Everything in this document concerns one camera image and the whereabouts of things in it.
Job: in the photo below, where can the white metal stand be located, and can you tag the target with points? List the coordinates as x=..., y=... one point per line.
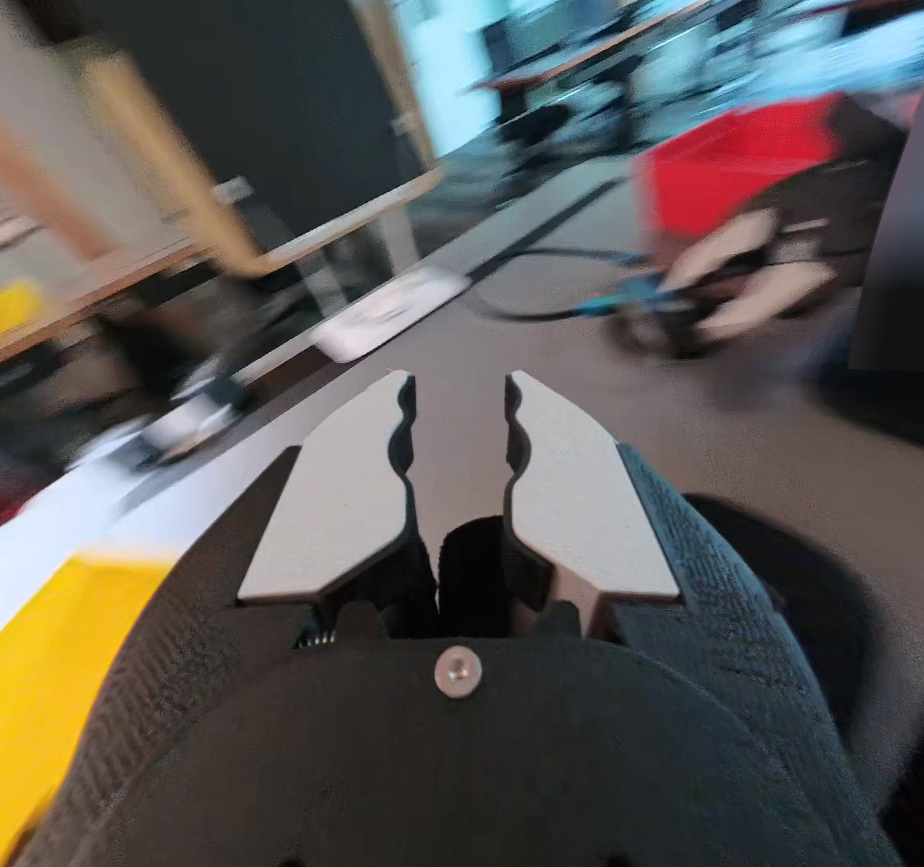
x=390, y=314

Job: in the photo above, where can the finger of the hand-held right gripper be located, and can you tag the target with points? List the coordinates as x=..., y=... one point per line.
x=772, y=300
x=722, y=246

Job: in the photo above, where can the black square panel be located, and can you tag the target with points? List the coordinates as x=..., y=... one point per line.
x=252, y=87

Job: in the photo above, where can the red plastic bin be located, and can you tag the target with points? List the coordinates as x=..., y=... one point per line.
x=722, y=166

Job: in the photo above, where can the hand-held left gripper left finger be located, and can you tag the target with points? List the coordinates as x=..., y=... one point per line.
x=339, y=506

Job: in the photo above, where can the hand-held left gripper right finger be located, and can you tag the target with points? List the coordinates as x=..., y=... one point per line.
x=585, y=513

